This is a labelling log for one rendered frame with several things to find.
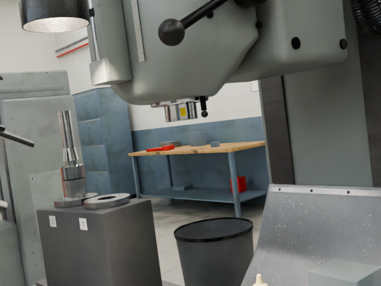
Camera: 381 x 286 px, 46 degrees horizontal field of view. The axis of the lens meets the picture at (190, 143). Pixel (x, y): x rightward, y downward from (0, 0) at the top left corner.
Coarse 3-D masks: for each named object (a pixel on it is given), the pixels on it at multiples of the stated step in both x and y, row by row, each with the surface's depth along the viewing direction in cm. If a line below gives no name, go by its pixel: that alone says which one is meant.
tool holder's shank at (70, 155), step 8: (64, 112) 91; (64, 120) 92; (64, 128) 92; (72, 128) 93; (64, 136) 92; (72, 136) 92; (64, 144) 92; (72, 144) 92; (64, 152) 92; (72, 152) 92; (64, 160) 92; (72, 160) 92
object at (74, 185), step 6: (66, 174) 91; (72, 174) 91; (78, 174) 91; (84, 174) 93; (66, 180) 91; (72, 180) 91; (78, 180) 91; (84, 180) 93; (66, 186) 91; (72, 186) 91; (78, 186) 91; (84, 186) 93; (66, 192) 91; (72, 192) 91; (78, 192) 91; (84, 192) 92; (66, 198) 92; (72, 198) 91; (78, 198) 91
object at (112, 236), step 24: (48, 216) 90; (72, 216) 85; (96, 216) 80; (120, 216) 82; (144, 216) 86; (48, 240) 91; (72, 240) 86; (96, 240) 81; (120, 240) 81; (144, 240) 86; (48, 264) 92; (72, 264) 87; (96, 264) 82; (120, 264) 81; (144, 264) 85
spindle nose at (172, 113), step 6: (192, 102) 65; (168, 108) 65; (174, 108) 64; (186, 108) 64; (192, 108) 65; (168, 114) 65; (174, 114) 65; (180, 114) 64; (186, 114) 65; (192, 114) 65; (168, 120) 65; (174, 120) 65; (180, 120) 64
